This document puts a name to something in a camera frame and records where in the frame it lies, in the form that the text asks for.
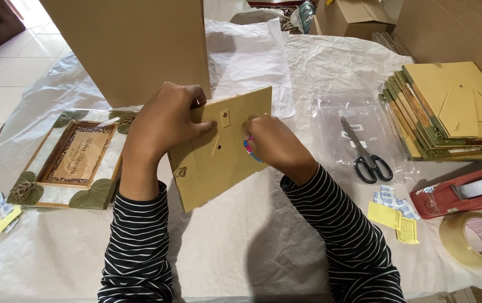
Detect tall brown cardboard box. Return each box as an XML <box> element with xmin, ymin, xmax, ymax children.
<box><xmin>39</xmin><ymin>0</ymin><xmax>212</xmax><ymax>108</ymax></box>

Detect red tape dispenser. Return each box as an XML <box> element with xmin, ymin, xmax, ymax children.
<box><xmin>409</xmin><ymin>161</ymin><xmax>482</xmax><ymax>220</ymax></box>

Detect stack of picture frames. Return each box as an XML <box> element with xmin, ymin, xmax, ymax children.
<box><xmin>378</xmin><ymin>61</ymin><xmax>482</xmax><ymax>162</ymax></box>

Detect tan picture frame back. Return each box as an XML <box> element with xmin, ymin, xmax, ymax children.
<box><xmin>168</xmin><ymin>86</ymin><xmax>274</xmax><ymax>214</ymax></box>

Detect small open cardboard box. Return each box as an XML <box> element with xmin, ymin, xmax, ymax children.
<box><xmin>308</xmin><ymin>0</ymin><xmax>396</xmax><ymax>41</ymax></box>

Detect person's right hand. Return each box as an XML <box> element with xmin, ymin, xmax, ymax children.
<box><xmin>241</xmin><ymin>114</ymin><xmax>320</xmax><ymax>187</ymax></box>

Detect blue and pink pen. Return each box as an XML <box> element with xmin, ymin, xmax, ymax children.
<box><xmin>243</xmin><ymin>136</ymin><xmax>263</xmax><ymax>163</ymax></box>

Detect clear packing tape roll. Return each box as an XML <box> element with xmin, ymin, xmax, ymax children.
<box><xmin>439</xmin><ymin>211</ymin><xmax>482</xmax><ymax>269</ymax></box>

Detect white paper table cover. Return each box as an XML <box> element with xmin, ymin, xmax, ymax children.
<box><xmin>0</xmin><ymin>34</ymin><xmax>482</xmax><ymax>301</ymax></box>

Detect black handled scissors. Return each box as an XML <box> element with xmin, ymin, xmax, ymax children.
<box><xmin>340</xmin><ymin>116</ymin><xmax>394</xmax><ymax>185</ymax></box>

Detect white tissue paper sheet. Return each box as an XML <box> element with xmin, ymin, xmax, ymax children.
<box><xmin>204</xmin><ymin>18</ymin><xmax>296</xmax><ymax>120</ymax></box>

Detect person's left hand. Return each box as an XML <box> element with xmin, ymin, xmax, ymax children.
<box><xmin>123</xmin><ymin>82</ymin><xmax>218</xmax><ymax>166</ymax></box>

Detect pile of white desiccant sachets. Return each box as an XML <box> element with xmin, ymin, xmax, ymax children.
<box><xmin>372</xmin><ymin>184</ymin><xmax>421</xmax><ymax>221</ymax></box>

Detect yellow printed paper slip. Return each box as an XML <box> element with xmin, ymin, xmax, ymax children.
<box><xmin>396</xmin><ymin>217</ymin><xmax>420</xmax><ymax>245</ymax></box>

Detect leaf decorated picture frame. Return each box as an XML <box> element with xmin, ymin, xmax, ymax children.
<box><xmin>6</xmin><ymin>109</ymin><xmax>140</xmax><ymax>210</ymax></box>

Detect crumpled plastic bag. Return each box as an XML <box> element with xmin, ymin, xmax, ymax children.
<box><xmin>290</xmin><ymin>0</ymin><xmax>318</xmax><ymax>35</ymax></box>

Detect stack of clear plastic bags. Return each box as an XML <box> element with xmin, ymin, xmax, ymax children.
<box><xmin>308</xmin><ymin>92</ymin><xmax>419</xmax><ymax>186</ymax></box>

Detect large brown cardboard sheet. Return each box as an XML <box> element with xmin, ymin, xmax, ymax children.
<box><xmin>394</xmin><ymin>0</ymin><xmax>482</xmax><ymax>106</ymax></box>

